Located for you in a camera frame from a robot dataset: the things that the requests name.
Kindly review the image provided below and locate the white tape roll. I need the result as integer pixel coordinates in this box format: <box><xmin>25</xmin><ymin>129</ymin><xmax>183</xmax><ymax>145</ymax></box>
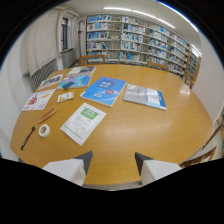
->
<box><xmin>38</xmin><ymin>124</ymin><xmax>51</xmax><ymax>138</ymax></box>

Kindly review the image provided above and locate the wooden chair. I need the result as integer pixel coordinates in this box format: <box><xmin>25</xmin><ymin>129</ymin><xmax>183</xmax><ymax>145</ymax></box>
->
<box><xmin>178</xmin><ymin>145</ymin><xmax>218</xmax><ymax>169</ymax></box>
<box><xmin>146</xmin><ymin>60</ymin><xmax>170</xmax><ymax>72</ymax></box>
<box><xmin>79</xmin><ymin>54</ymin><xmax>106</xmax><ymax>66</ymax></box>
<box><xmin>201</xmin><ymin>105</ymin><xmax>224</xmax><ymax>150</ymax></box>
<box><xmin>184</xmin><ymin>56</ymin><xmax>202</xmax><ymax>90</ymax></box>

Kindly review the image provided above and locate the white leaflet with green print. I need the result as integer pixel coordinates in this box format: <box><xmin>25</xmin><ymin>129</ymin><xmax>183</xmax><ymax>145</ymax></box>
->
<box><xmin>60</xmin><ymin>102</ymin><xmax>107</xmax><ymax>147</ymax></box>

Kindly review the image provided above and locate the black pen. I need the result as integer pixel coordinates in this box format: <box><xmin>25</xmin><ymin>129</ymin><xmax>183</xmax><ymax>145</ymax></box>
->
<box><xmin>20</xmin><ymin>125</ymin><xmax>36</xmax><ymax>151</ymax></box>

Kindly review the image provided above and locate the wooden stick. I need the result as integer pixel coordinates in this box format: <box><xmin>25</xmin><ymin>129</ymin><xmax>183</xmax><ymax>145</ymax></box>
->
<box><xmin>37</xmin><ymin>107</ymin><xmax>58</xmax><ymax>124</ymax></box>

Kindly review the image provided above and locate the grey and blue booklet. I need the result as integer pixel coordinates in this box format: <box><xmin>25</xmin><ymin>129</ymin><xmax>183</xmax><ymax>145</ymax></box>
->
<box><xmin>123</xmin><ymin>83</ymin><xmax>167</xmax><ymax>111</ymax></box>

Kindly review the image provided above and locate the white leaflet with red print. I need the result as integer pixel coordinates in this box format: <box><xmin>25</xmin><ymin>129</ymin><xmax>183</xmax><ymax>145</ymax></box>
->
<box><xmin>21</xmin><ymin>88</ymin><xmax>57</xmax><ymax>112</ymax></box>

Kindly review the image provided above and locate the large blue book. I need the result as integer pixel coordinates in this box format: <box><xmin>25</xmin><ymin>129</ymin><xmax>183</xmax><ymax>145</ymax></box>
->
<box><xmin>79</xmin><ymin>76</ymin><xmax>128</xmax><ymax>108</ymax></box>

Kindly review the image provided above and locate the blue magazine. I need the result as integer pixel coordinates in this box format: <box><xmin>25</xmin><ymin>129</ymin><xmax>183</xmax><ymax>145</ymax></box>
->
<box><xmin>56</xmin><ymin>75</ymin><xmax>92</xmax><ymax>91</ymax></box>

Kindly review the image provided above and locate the white and blue leaflet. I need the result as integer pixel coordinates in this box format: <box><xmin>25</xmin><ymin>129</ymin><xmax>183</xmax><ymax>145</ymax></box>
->
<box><xmin>37</xmin><ymin>74</ymin><xmax>64</xmax><ymax>91</ymax></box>

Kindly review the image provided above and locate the dark cover book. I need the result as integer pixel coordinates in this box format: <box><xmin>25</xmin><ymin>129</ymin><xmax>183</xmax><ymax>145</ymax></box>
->
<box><xmin>66</xmin><ymin>65</ymin><xmax>97</xmax><ymax>78</ymax></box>

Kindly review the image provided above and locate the grey radiator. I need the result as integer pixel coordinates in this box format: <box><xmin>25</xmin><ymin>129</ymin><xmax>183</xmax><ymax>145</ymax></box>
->
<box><xmin>29</xmin><ymin>58</ymin><xmax>59</xmax><ymax>90</ymax></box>

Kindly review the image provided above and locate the long bookshelf with books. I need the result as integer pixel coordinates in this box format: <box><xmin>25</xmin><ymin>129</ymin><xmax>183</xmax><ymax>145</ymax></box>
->
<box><xmin>85</xmin><ymin>14</ymin><xmax>200</xmax><ymax>79</ymax></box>

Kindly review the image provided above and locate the white curtain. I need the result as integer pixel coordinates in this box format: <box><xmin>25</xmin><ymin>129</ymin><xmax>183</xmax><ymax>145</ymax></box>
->
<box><xmin>19</xmin><ymin>7</ymin><xmax>65</xmax><ymax>77</ymax></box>

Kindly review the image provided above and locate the window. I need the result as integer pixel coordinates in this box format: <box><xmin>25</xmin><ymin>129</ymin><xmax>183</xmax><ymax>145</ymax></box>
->
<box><xmin>60</xmin><ymin>17</ymin><xmax>69</xmax><ymax>51</ymax></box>

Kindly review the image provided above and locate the ceiling light strip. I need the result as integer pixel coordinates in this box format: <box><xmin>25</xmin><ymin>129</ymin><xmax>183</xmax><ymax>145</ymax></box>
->
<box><xmin>103</xmin><ymin>6</ymin><xmax>176</xmax><ymax>30</ymax></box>

